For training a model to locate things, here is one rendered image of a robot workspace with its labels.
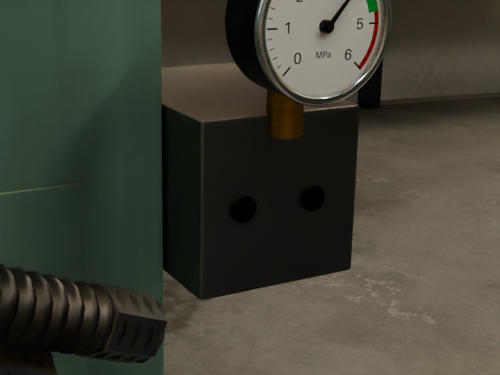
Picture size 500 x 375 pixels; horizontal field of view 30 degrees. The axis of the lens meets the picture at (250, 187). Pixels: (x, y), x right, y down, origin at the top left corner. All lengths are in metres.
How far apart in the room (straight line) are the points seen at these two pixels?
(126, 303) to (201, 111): 0.11
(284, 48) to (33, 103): 0.10
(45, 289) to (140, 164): 0.13
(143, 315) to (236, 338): 1.26
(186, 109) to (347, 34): 0.08
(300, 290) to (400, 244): 0.34
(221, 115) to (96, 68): 0.06
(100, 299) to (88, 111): 0.11
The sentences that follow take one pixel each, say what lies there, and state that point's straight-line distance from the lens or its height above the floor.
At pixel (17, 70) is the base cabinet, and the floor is 0.64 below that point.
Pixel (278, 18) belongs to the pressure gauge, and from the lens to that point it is 0.36.
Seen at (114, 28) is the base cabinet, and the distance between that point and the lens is 0.40.
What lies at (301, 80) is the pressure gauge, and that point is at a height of 0.64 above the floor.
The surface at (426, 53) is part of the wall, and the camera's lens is 3.47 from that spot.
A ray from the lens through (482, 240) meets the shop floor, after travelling 2.10.
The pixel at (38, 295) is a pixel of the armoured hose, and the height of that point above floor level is 0.59.
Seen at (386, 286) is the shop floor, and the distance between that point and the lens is 1.81.
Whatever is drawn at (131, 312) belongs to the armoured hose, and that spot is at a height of 0.57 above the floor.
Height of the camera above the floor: 0.71
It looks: 17 degrees down
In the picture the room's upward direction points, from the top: 1 degrees clockwise
